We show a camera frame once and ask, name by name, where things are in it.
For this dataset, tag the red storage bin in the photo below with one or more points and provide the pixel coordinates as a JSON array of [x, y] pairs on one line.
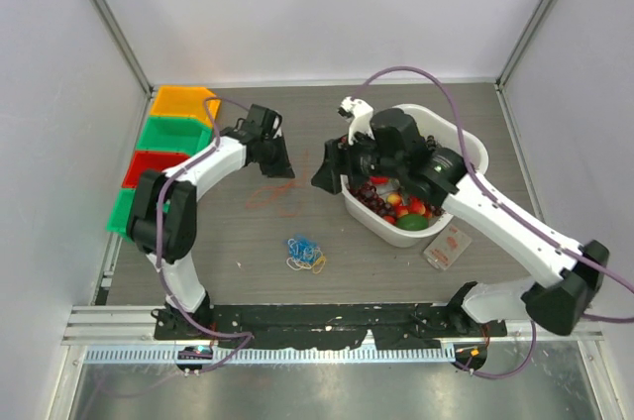
[[143, 160]]

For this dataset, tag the transparent plastic card packet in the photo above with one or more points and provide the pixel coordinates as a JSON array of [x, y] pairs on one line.
[[446, 248]]

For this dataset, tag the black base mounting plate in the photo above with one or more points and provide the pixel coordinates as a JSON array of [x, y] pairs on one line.
[[394, 326]]

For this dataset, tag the green lime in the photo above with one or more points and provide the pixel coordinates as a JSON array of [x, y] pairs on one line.
[[412, 222]]

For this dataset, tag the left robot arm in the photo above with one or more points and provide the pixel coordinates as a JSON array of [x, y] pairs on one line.
[[162, 221]]

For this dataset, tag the dark purple grape bunch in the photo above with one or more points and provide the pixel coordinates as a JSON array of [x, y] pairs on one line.
[[367, 195]]

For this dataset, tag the black grape bunch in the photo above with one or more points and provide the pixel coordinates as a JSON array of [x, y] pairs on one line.
[[432, 144]]

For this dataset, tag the white plastic fruit basket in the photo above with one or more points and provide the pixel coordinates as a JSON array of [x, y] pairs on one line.
[[470, 142]]

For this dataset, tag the upper green storage bin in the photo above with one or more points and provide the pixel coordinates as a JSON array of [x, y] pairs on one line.
[[175, 135]]

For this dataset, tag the red apple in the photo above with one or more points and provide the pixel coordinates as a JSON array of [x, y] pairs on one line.
[[379, 180]]

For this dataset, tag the red strawberry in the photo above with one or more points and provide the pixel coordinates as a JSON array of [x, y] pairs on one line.
[[411, 205]]

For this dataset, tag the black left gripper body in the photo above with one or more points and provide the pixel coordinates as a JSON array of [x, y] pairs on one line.
[[272, 136]]

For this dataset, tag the red yellow lychee fruit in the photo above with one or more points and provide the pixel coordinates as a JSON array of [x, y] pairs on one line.
[[394, 199]]

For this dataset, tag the green storage bin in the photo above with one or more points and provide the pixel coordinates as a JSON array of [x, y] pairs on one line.
[[175, 135], [118, 219]]

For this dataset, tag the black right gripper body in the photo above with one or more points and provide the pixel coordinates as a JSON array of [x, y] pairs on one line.
[[367, 160]]

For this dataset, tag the orange storage bin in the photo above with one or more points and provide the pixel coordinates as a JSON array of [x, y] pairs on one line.
[[186, 102]]

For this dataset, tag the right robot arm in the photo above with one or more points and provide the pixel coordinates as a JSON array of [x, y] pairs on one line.
[[564, 276]]

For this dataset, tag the lower green storage bin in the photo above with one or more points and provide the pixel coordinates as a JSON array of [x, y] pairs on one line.
[[118, 219]]

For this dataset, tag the white slotted cable duct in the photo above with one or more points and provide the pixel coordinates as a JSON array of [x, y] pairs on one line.
[[182, 355]]

